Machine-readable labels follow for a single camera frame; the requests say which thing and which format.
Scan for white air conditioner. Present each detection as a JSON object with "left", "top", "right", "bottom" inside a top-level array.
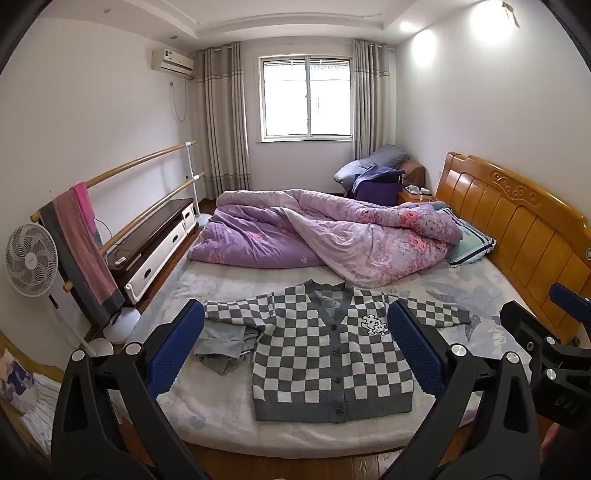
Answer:
[{"left": 151, "top": 47, "right": 195, "bottom": 77}]

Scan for brown chair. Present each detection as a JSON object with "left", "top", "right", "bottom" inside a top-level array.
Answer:
[{"left": 397, "top": 159, "right": 428, "bottom": 190}]

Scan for window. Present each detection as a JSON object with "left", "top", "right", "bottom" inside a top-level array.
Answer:
[{"left": 259, "top": 55, "right": 355, "bottom": 143}]

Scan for wooden nightstand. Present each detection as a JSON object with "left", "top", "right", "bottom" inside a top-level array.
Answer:
[{"left": 398, "top": 185, "right": 437, "bottom": 206}]

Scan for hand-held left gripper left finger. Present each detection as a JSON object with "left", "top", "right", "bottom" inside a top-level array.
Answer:
[{"left": 51, "top": 299, "right": 213, "bottom": 480}]

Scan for purple cloth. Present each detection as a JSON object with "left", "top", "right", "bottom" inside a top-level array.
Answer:
[{"left": 358, "top": 179, "right": 402, "bottom": 206}]

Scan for grey white checkered cardigan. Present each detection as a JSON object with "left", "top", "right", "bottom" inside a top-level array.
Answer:
[{"left": 203, "top": 279, "right": 472, "bottom": 423}]

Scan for blue white pillow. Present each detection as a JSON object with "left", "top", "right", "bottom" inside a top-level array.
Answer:
[{"left": 436, "top": 208, "right": 497, "bottom": 267}]

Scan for blue grey bedding pile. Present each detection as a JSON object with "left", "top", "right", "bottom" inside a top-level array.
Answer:
[{"left": 333, "top": 144, "right": 411, "bottom": 195}]

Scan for wooden headboard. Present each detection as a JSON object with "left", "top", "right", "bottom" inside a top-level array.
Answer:
[{"left": 434, "top": 151, "right": 591, "bottom": 344}]

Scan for grey beige curtain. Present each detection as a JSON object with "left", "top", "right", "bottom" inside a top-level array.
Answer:
[
  {"left": 196, "top": 42, "right": 252, "bottom": 201},
  {"left": 352, "top": 39, "right": 399, "bottom": 162}
]

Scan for bed with pale floral sheet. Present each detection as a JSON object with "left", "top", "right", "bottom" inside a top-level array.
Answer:
[{"left": 154, "top": 256, "right": 552, "bottom": 457}]

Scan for wooden double barre rack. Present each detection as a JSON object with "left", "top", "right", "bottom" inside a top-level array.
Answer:
[{"left": 30, "top": 141, "right": 213, "bottom": 356}]

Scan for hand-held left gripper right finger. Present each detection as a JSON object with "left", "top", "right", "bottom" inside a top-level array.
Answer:
[{"left": 387, "top": 300, "right": 542, "bottom": 480}]

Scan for pink grey striped towel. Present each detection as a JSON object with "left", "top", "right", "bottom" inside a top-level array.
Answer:
[{"left": 38, "top": 182, "right": 126, "bottom": 319}]

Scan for white air conditioner cord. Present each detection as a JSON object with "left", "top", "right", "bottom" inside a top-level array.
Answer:
[{"left": 168, "top": 82, "right": 190, "bottom": 123}]

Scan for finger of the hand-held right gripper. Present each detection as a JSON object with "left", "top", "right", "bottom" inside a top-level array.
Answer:
[
  {"left": 499, "top": 300, "right": 557, "bottom": 358},
  {"left": 549, "top": 282, "right": 591, "bottom": 326}
]

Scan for white striped folded cloth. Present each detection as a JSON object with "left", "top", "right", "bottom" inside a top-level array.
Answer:
[{"left": 22, "top": 371, "right": 63, "bottom": 455}]

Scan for printed cushion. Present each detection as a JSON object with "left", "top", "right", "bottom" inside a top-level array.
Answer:
[{"left": 0, "top": 348, "right": 35, "bottom": 414}]

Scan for white standing fan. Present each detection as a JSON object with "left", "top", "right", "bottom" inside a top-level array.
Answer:
[{"left": 6, "top": 224, "right": 114, "bottom": 357}]

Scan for grey pants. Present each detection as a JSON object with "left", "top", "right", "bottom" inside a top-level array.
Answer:
[{"left": 194, "top": 318, "right": 260, "bottom": 377}]

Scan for person's right hand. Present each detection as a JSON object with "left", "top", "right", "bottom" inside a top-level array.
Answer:
[{"left": 540, "top": 422, "right": 561, "bottom": 468}]

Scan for dark white tv cabinet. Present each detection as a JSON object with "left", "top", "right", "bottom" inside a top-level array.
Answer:
[{"left": 107, "top": 198, "right": 197, "bottom": 305}]

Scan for white round lamp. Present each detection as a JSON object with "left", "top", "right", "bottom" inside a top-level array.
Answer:
[{"left": 102, "top": 307, "right": 139, "bottom": 344}]

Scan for purple floral quilt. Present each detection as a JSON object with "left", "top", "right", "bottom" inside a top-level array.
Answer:
[{"left": 189, "top": 188, "right": 464, "bottom": 289}]

